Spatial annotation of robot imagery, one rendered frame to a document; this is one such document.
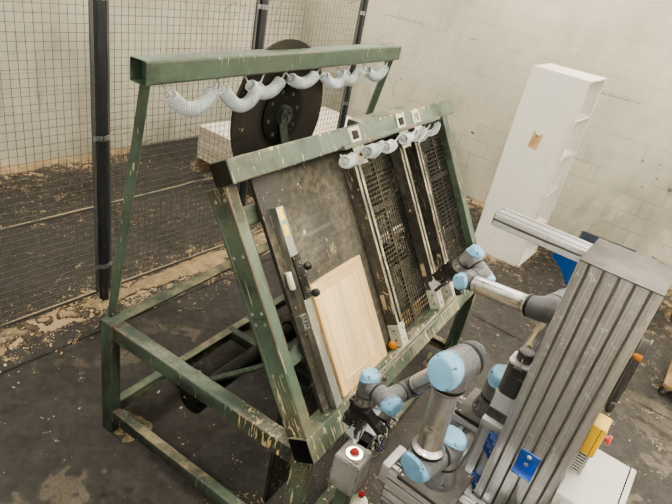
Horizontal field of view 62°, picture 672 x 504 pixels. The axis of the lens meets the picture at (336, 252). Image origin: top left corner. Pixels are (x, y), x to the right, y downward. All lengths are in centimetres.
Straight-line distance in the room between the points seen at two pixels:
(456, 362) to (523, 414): 45
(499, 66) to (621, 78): 144
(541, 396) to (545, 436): 15
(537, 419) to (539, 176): 428
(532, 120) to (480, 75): 187
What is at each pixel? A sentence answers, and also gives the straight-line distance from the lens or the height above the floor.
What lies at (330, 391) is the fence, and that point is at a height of 97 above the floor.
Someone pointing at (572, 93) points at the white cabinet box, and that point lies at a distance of 600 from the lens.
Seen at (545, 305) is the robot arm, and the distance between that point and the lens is 234.
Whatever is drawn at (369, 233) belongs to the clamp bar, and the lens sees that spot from 291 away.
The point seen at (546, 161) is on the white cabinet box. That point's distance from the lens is 613.
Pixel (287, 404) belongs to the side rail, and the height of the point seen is 102.
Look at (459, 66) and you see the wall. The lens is 794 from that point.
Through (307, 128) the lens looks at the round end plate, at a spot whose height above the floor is 172.
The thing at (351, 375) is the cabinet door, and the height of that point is 94.
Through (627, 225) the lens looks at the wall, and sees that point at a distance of 755.
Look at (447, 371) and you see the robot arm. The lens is 180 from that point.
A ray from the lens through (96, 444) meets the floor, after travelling 366.
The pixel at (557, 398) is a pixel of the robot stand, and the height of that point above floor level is 154.
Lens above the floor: 272
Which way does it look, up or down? 28 degrees down
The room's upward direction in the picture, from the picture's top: 12 degrees clockwise
